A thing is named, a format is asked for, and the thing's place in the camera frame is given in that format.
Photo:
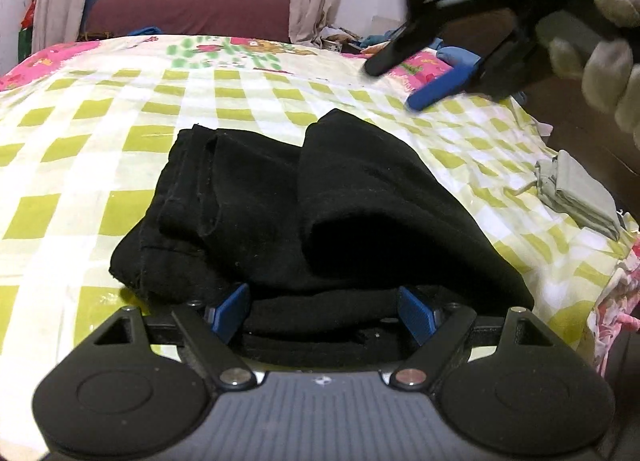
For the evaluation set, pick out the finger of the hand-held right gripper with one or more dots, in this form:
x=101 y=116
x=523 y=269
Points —
x=442 y=86
x=395 y=51

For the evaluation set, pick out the green bag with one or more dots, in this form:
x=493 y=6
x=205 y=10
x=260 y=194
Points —
x=24 y=43

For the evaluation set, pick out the red bag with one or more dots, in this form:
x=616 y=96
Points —
x=30 y=11

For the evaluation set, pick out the printed checkered bed sheet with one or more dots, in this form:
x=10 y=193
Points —
x=90 y=151

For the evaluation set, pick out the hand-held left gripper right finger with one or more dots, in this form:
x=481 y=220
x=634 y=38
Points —
x=416 y=317

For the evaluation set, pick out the black pants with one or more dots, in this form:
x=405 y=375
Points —
x=320 y=221

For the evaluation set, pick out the folded grey cloth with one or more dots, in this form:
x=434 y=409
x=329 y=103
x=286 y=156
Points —
x=575 y=191

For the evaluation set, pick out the maroon headboard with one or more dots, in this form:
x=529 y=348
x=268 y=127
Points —
x=190 y=11

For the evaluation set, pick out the pink floral cloth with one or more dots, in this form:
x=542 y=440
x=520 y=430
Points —
x=620 y=301

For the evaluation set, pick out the light blue cloth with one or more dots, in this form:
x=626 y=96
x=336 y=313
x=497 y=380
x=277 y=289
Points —
x=457 y=55

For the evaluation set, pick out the person's right hand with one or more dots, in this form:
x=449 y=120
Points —
x=610 y=61

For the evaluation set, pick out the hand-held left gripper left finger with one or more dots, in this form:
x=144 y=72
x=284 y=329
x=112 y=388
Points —
x=231 y=313

